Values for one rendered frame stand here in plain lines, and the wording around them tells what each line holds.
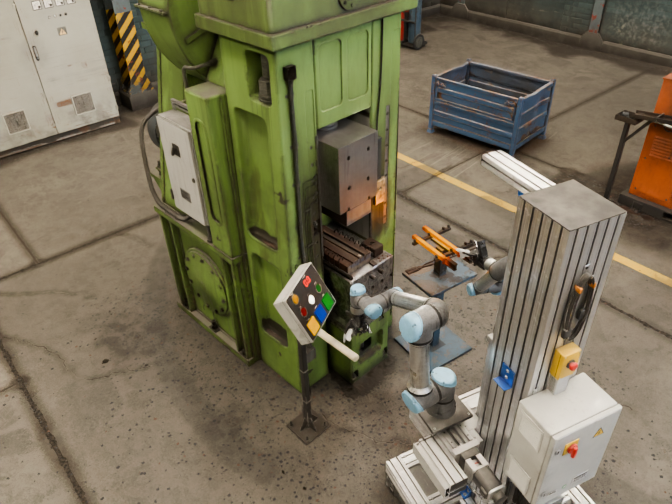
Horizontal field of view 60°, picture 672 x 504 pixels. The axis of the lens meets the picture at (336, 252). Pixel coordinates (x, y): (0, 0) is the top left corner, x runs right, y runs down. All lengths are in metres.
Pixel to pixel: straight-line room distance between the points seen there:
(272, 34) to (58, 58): 5.39
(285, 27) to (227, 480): 2.52
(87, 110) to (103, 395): 4.56
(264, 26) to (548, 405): 1.95
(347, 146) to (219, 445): 2.01
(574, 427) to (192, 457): 2.31
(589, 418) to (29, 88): 6.86
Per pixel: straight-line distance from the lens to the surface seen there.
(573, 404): 2.54
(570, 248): 2.05
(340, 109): 3.13
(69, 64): 7.91
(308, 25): 2.79
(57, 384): 4.58
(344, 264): 3.46
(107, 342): 4.74
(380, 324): 3.93
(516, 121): 6.71
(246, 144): 3.26
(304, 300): 3.01
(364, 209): 3.33
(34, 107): 7.91
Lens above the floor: 3.09
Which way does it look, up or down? 36 degrees down
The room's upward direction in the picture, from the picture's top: 2 degrees counter-clockwise
